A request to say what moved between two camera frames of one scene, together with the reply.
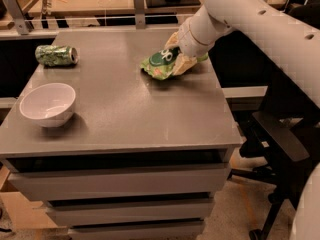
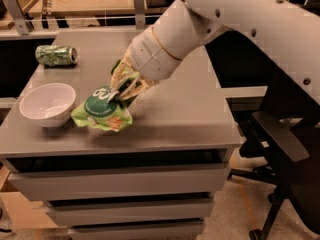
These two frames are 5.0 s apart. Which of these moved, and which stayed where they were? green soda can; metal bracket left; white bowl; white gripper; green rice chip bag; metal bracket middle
Moved: green rice chip bag; white gripper
Stayed: white bowl; metal bracket middle; green soda can; metal bracket left
